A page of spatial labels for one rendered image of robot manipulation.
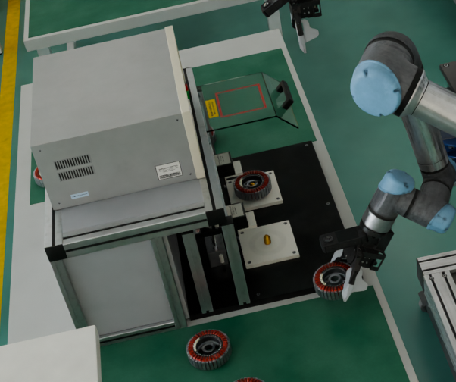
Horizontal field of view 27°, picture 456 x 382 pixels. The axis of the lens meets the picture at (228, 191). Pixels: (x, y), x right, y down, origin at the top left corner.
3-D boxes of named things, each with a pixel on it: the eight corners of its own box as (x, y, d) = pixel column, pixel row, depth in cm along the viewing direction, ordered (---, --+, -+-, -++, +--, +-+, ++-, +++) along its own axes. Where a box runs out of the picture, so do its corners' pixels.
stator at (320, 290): (351, 265, 250) (349, 255, 248) (363, 294, 241) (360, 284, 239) (310, 277, 250) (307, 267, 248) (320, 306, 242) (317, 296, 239)
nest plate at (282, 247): (288, 223, 272) (288, 219, 272) (299, 257, 260) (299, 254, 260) (238, 234, 272) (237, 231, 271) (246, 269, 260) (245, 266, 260)
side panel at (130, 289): (185, 319, 253) (160, 229, 233) (187, 327, 250) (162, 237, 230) (83, 342, 252) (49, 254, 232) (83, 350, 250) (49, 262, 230)
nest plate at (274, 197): (273, 173, 291) (273, 170, 290) (282, 203, 279) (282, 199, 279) (226, 183, 291) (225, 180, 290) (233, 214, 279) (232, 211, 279)
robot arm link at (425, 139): (369, 17, 222) (426, 179, 247) (357, 41, 214) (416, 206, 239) (416, 7, 216) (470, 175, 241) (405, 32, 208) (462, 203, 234)
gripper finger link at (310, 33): (323, 48, 266) (316, 16, 265) (301, 53, 266) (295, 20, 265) (321, 49, 269) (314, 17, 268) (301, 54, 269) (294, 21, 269)
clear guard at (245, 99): (282, 84, 286) (280, 67, 282) (298, 128, 267) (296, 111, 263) (176, 108, 285) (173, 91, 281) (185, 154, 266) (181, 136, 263)
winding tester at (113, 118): (186, 87, 272) (172, 25, 260) (205, 177, 238) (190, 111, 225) (54, 117, 272) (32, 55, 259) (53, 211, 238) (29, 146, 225)
